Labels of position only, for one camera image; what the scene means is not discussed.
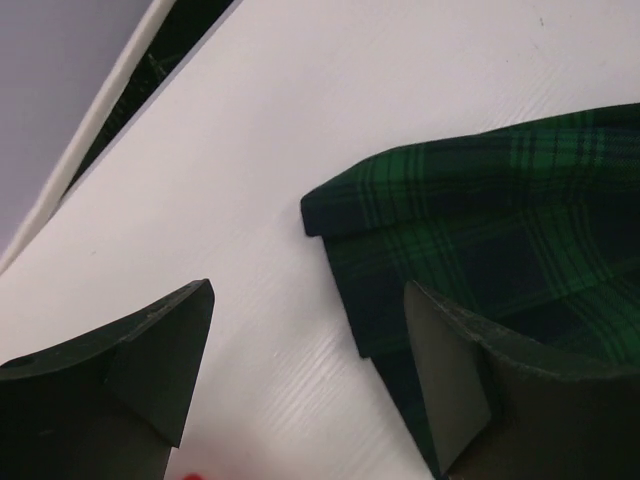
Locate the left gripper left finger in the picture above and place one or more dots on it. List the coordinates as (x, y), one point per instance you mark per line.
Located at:
(111, 403)

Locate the green plaid pleated skirt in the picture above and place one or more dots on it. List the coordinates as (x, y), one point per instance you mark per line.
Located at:
(534, 226)

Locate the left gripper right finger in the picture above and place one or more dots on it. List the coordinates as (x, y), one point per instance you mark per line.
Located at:
(501, 405)

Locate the red plastic bin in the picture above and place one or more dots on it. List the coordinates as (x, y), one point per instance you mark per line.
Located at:
(193, 476)

